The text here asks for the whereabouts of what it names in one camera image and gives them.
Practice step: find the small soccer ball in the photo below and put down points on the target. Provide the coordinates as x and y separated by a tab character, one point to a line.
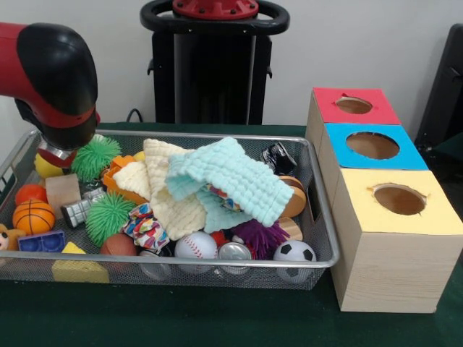
294	251

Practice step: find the small green spiky ball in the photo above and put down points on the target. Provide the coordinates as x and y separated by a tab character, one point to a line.
108	217

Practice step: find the shallow clear mesh bin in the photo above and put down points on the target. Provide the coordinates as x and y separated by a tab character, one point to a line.
43	271

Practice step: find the large yellow ball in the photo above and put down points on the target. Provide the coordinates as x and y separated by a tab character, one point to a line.
45	169

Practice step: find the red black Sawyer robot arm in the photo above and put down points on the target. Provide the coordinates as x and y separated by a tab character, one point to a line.
43	72

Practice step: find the dark green table cloth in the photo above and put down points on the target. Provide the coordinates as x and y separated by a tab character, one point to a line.
217	318

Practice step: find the multicoloured patterned fabric ball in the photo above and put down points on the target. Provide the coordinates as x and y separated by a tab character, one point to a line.
145	228

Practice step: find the black upright panel stand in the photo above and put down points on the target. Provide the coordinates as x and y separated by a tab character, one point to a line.
445	94

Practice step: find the orange mini basketball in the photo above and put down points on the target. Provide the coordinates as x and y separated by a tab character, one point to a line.
32	217

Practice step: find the cream yellow waffle cloth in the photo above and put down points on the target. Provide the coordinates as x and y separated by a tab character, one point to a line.
163	210

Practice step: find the green spiky rubber ball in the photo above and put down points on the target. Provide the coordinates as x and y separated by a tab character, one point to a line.
94	155

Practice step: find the mint green waffle cloth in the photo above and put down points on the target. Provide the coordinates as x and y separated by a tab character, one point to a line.
239	177

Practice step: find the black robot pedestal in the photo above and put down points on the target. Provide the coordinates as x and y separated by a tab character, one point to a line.
210	79

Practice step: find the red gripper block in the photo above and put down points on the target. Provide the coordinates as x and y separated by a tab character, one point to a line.
56	162

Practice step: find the wooden box with three holes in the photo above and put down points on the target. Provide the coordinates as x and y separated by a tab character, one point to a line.
391	267

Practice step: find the light wooden cube block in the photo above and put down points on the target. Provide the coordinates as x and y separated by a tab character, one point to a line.
63	194

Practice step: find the small baseball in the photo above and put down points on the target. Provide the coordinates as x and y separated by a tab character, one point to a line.
195	244

